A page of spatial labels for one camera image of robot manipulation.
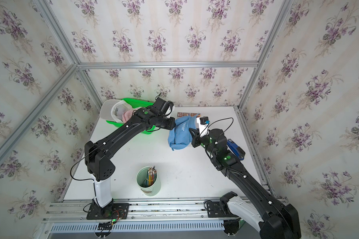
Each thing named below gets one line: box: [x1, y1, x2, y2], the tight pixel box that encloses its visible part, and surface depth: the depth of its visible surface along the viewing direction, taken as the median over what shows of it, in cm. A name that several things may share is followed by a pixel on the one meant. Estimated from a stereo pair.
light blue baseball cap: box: [167, 113, 199, 151], surface depth 82 cm
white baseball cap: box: [99, 99, 134, 124], surface depth 109 cm
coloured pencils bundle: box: [143, 165, 158, 188], surface depth 72 cm
